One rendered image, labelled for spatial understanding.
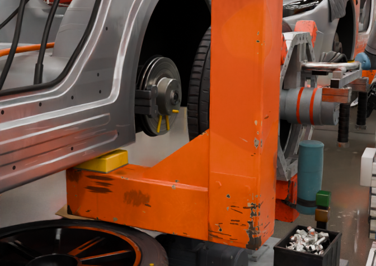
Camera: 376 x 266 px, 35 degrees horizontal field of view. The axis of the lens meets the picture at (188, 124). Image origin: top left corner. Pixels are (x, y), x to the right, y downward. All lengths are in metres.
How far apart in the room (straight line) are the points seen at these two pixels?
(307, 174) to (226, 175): 0.51
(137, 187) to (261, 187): 0.40
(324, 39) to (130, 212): 3.28
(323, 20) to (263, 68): 3.28
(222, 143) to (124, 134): 0.42
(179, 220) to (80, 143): 0.38
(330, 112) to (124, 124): 0.74
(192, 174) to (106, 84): 0.41
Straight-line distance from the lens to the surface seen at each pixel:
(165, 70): 2.43
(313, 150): 2.13
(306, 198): 2.18
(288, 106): 2.22
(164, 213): 1.84
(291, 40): 2.13
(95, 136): 1.86
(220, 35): 1.66
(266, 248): 2.52
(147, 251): 1.78
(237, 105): 1.66
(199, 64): 2.09
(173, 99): 2.39
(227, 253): 2.04
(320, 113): 2.20
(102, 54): 1.90
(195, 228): 1.81
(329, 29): 4.96
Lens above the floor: 1.21
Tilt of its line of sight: 11 degrees down
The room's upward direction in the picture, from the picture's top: straight up
